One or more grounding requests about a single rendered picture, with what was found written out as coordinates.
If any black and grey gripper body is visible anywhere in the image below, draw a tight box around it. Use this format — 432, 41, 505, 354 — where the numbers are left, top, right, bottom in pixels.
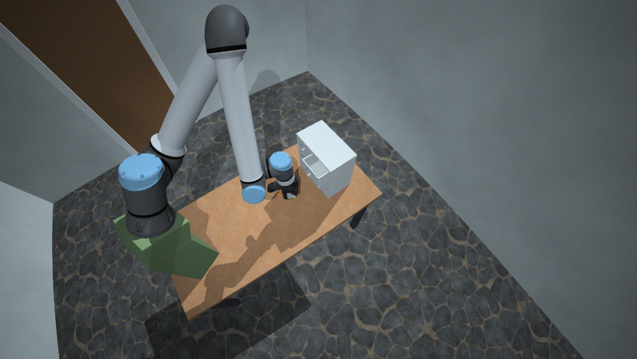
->
281, 176, 298, 195

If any white chest of drawers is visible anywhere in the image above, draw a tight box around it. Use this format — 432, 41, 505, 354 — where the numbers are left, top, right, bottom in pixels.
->
296, 120, 357, 199

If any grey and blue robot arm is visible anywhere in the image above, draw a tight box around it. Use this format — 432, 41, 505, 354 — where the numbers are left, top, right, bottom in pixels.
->
118, 5, 295, 238

